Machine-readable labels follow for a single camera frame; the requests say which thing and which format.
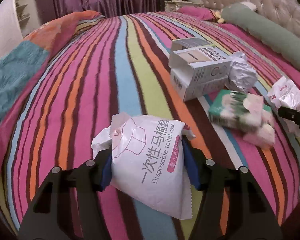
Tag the white ornate nightstand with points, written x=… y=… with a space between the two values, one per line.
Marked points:
x=182 y=5

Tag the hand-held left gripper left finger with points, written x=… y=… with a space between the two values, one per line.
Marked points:
x=105 y=175

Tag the pink tissue pack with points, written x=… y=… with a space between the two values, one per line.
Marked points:
x=258 y=127

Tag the grey-topped white cardboard box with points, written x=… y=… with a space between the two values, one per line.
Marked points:
x=190 y=43

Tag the small yellow plush toy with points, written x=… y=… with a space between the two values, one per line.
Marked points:
x=218 y=17

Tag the white toilet cover packet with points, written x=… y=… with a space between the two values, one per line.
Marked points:
x=145 y=160

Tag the crumpled white paper ball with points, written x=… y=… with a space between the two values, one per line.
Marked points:
x=240 y=73

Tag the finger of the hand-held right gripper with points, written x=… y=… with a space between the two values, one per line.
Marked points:
x=293 y=117

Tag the white open cardboard box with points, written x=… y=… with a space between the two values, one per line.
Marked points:
x=202 y=63

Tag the striped colourful bedspread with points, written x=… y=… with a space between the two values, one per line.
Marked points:
x=95 y=85

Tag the white red snack packet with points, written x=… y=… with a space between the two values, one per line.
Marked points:
x=286 y=95

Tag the white shelf cabinet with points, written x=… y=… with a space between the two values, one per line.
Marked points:
x=21 y=15

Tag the long green pillow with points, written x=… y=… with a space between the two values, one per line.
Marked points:
x=265 y=31

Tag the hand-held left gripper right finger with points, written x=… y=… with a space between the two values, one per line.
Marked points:
x=191 y=165

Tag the orange and blue quilt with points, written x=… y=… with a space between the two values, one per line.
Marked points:
x=20 y=62

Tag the tufted beige headboard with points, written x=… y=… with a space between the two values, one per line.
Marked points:
x=270 y=0

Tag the pink pillow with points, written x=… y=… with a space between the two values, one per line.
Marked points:
x=197 y=12

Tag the green tissue pack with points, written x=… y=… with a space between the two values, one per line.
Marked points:
x=225 y=110

